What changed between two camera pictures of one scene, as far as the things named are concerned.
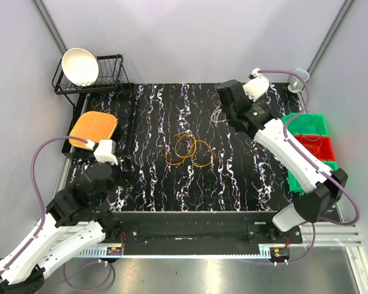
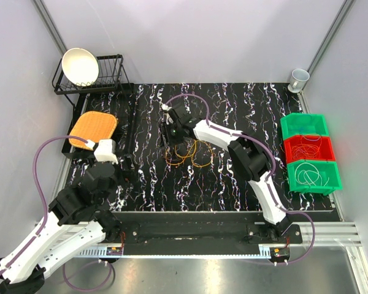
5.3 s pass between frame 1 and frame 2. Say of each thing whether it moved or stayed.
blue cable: moved
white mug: stayed
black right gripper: moved
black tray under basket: stayed
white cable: moved
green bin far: stayed
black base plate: stayed
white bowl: stayed
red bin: stayed
